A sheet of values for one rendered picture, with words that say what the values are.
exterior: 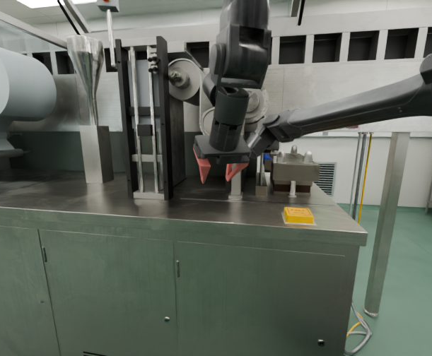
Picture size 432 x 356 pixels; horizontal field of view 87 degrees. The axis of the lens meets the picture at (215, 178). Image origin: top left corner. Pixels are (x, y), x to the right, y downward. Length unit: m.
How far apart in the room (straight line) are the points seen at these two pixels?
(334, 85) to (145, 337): 1.31
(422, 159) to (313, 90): 3.13
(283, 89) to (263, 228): 0.77
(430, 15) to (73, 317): 1.86
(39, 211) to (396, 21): 1.57
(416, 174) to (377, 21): 3.09
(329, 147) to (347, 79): 2.47
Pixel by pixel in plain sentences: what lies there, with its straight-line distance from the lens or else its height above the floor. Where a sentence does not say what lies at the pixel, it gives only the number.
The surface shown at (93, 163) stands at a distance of 1.21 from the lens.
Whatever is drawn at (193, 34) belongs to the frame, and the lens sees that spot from 1.33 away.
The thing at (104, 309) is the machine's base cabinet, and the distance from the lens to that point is 1.02.
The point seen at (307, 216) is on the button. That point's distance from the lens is 0.67.
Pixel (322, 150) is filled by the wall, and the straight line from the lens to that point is 3.68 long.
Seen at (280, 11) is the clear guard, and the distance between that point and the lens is 1.33.
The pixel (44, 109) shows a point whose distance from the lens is 1.41.
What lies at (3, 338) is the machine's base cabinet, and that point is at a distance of 1.44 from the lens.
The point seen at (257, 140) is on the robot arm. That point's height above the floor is 1.12.
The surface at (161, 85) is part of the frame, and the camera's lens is 0.82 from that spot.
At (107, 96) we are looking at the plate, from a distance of 1.47.
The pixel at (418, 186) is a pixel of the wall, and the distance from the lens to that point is 4.29.
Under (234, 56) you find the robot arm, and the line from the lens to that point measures 0.36.
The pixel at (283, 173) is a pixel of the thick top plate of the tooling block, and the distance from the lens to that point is 0.86.
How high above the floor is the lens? 1.15
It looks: 12 degrees down
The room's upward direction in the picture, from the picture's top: straight up
